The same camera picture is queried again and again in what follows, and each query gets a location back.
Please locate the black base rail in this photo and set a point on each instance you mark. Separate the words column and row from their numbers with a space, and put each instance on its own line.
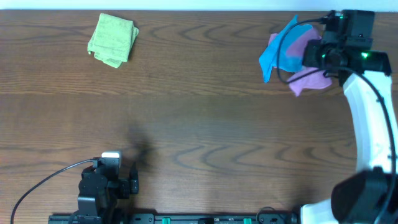
column 265, row 215

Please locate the folded green cloth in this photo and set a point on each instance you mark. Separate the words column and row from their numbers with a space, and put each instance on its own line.
column 112, row 40

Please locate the blue microfibre cloth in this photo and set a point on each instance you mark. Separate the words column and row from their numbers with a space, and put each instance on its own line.
column 290, row 62

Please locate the pink cloth under blue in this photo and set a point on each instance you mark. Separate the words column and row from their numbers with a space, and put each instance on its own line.
column 272, row 37

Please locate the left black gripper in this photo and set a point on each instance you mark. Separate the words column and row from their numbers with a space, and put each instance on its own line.
column 133, row 182

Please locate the purple microfibre cloth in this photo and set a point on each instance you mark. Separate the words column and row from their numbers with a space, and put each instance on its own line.
column 315, row 81

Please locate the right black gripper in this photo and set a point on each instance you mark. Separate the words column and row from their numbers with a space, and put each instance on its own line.
column 311, row 54

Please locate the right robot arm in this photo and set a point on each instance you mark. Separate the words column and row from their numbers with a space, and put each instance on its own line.
column 370, row 195

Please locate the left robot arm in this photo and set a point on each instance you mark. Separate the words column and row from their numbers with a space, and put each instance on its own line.
column 100, row 188

